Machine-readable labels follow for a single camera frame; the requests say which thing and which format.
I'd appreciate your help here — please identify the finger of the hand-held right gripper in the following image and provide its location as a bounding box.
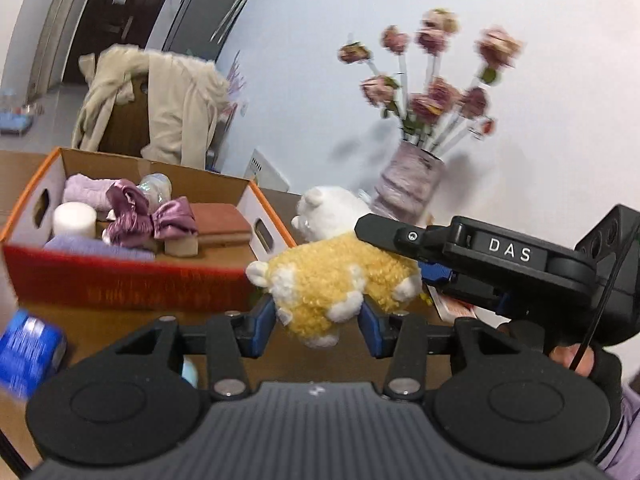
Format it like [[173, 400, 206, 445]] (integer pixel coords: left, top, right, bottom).
[[354, 213, 454, 261], [418, 260, 511, 319]]

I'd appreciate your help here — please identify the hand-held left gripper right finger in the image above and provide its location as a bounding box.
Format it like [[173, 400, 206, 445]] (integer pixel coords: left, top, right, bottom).
[[358, 299, 541, 401]]

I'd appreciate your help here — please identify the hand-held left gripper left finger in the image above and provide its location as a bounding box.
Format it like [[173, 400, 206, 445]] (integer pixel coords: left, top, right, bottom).
[[107, 294, 279, 399]]

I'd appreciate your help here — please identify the yellow plush toy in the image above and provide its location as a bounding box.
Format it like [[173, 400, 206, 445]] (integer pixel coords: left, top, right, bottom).
[[246, 232, 423, 348]]

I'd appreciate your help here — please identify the brown scouring sponge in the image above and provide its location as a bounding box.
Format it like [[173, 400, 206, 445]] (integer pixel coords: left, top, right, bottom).
[[190, 203, 253, 248]]

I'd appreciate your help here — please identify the orange-edged cardboard box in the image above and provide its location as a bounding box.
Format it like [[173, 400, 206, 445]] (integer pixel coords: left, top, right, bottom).
[[0, 146, 298, 311]]

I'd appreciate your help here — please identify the person's right forearm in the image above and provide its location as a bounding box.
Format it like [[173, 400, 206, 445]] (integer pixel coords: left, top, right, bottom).
[[595, 385, 640, 480]]

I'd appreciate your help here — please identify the person's right hand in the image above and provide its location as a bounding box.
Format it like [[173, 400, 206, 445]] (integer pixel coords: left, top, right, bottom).
[[548, 344, 624, 411]]

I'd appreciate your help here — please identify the red white packet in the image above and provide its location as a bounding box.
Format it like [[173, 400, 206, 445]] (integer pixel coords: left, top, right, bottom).
[[425, 285, 476, 323]]

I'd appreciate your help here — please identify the pink vase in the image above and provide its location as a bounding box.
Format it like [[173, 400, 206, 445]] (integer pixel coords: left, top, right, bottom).
[[372, 141, 446, 225]]

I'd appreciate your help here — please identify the white plush toy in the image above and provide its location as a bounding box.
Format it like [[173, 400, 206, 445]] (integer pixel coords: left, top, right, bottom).
[[291, 186, 373, 246]]

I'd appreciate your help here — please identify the beige sponge block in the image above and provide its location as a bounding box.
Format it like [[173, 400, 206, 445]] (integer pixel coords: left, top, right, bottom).
[[164, 236, 200, 258]]

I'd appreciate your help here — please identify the purple satin bow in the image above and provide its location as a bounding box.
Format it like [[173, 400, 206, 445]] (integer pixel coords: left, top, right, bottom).
[[102, 179, 151, 247], [150, 196, 200, 241]]

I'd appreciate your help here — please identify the dried pink flower bouquet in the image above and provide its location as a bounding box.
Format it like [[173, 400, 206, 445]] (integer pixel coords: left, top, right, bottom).
[[337, 8, 523, 153]]

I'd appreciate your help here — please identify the clear plastic bottle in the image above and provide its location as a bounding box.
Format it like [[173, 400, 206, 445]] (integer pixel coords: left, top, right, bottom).
[[137, 173, 173, 204]]

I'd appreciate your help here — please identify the lavender cloth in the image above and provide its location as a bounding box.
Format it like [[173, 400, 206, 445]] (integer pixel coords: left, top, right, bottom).
[[42, 236, 156, 262]]

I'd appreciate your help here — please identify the white roll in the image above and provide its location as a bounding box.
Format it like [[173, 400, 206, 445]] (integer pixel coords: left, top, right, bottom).
[[52, 201, 97, 238]]

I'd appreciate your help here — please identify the lilac towel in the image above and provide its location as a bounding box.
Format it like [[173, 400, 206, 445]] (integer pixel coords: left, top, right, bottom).
[[62, 174, 123, 212]]

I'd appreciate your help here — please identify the beige coat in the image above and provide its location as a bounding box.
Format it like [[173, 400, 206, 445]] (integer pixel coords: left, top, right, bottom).
[[71, 45, 236, 168]]

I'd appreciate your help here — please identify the blue packet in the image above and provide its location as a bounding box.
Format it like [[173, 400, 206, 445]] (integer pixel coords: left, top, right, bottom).
[[0, 310, 68, 401]]

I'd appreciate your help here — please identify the wooden chair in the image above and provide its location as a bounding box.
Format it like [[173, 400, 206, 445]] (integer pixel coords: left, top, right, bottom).
[[97, 75, 153, 158]]

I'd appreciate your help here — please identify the grey refrigerator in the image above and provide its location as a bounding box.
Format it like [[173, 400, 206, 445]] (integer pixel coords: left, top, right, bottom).
[[162, 0, 261, 61]]

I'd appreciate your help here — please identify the dark brown door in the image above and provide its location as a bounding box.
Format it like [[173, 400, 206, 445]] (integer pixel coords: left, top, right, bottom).
[[65, 0, 183, 86]]

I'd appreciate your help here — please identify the black cable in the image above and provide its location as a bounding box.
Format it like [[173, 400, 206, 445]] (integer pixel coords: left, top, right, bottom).
[[572, 240, 638, 376]]

